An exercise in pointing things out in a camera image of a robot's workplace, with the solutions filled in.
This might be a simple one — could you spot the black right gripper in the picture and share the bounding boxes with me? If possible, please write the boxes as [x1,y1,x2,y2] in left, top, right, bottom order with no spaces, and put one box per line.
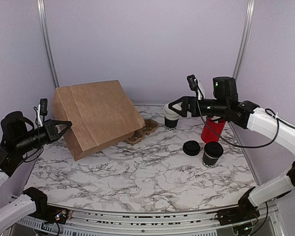
[169,96,228,118]

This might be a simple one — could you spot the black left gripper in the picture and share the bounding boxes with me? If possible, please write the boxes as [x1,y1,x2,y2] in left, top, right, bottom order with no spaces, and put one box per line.
[14,118,72,154]

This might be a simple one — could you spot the brown cardboard cup carrier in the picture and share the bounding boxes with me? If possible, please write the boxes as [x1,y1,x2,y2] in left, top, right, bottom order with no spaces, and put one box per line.
[125,119,159,146]

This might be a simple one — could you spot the brown paper bag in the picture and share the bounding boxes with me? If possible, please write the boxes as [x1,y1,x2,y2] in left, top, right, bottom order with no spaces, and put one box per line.
[52,80,145,161]

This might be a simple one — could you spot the black takeout coffee cup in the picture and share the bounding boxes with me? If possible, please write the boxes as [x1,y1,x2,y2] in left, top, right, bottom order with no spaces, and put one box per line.
[202,142,224,168]

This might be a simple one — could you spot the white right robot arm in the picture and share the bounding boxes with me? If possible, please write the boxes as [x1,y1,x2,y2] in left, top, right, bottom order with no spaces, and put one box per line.
[168,75,295,220]

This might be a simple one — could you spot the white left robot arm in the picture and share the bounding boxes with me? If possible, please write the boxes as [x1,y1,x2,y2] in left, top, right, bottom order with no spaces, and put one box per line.
[0,111,72,235]

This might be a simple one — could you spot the stack of black paper cups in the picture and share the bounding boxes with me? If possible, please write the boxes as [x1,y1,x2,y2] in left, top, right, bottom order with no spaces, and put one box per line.
[164,104,179,131]

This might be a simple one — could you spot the red utensil holder cup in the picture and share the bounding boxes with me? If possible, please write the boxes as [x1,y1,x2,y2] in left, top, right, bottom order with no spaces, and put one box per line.
[201,117,226,143]

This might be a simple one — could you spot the spare black cup lid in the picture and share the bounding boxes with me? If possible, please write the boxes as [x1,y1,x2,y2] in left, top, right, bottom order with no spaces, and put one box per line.
[182,140,201,156]

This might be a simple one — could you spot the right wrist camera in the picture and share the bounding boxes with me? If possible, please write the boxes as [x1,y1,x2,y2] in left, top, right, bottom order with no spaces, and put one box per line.
[186,74,206,100]

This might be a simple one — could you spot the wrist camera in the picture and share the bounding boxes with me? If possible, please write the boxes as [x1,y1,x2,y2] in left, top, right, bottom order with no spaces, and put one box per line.
[186,74,206,100]
[34,98,48,127]

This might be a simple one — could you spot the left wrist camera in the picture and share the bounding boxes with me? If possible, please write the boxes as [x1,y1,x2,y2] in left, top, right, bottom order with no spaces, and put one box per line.
[34,98,48,127]

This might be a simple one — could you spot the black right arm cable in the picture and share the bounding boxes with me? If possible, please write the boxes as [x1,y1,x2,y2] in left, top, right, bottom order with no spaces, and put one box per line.
[195,98,295,148]

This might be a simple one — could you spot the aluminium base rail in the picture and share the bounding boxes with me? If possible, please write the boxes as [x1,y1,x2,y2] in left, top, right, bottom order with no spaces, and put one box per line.
[0,196,286,236]

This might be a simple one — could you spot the aluminium frame post right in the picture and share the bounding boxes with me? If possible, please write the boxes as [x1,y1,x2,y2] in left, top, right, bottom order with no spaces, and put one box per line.
[233,0,256,81]

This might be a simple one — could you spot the aluminium frame post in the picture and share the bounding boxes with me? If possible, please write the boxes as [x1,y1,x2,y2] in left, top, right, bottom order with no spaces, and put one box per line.
[233,0,256,81]
[37,0,59,88]

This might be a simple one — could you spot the aluminium frame post left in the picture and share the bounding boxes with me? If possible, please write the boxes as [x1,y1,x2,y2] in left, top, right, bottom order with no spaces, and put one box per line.
[37,0,59,88]

